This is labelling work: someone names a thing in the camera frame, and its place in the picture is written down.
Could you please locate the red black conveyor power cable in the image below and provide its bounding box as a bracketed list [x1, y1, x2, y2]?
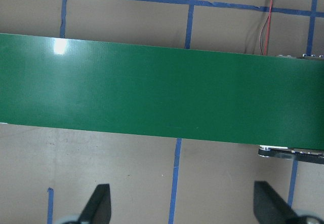
[259, 0, 280, 56]

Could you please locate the green conveyor belt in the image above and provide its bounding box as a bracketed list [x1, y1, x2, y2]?
[1, 34, 323, 164]

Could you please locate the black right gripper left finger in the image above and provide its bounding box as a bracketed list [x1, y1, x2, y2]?
[77, 183, 111, 224]

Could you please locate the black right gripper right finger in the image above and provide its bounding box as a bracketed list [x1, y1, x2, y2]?
[253, 181, 304, 224]

